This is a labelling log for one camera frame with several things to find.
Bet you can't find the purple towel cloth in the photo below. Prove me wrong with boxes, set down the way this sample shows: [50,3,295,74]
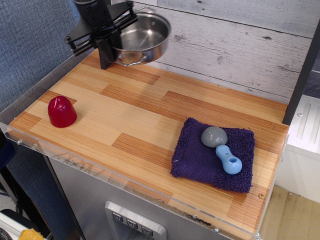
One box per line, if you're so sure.
[170,117,255,194]

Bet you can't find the silver pot with handles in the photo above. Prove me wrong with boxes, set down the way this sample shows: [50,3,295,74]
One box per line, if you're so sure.
[112,11,171,67]

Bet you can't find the white side cabinet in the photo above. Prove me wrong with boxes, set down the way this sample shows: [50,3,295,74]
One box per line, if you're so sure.
[275,95,320,202]

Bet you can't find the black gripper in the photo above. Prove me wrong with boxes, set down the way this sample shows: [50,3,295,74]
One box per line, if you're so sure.
[64,0,138,70]

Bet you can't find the dark grey right post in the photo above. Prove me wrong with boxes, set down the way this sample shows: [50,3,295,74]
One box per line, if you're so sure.
[282,28,320,126]

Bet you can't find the clear acrylic table edge guard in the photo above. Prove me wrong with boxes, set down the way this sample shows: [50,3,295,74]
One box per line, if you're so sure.
[0,123,260,240]

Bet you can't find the silver button control panel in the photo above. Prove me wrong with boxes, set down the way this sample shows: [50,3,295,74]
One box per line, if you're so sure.
[104,200,167,240]

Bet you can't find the red plastic dome toy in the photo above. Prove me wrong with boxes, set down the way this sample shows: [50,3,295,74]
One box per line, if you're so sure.
[47,95,78,128]

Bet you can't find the blue and grey spoon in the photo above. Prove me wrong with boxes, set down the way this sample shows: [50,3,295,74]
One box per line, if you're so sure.
[200,126,243,175]

